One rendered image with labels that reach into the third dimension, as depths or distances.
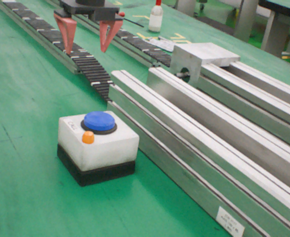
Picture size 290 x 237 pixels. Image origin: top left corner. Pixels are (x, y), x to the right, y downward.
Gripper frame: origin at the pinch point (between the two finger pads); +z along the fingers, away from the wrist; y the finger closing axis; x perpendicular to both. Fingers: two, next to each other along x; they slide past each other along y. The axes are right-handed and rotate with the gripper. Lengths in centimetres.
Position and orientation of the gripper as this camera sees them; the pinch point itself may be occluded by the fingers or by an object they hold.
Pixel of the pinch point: (86, 48)
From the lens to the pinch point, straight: 84.3
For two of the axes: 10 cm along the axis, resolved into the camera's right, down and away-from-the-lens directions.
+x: -5.4, -4.4, 7.2
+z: -1.4, 8.9, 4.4
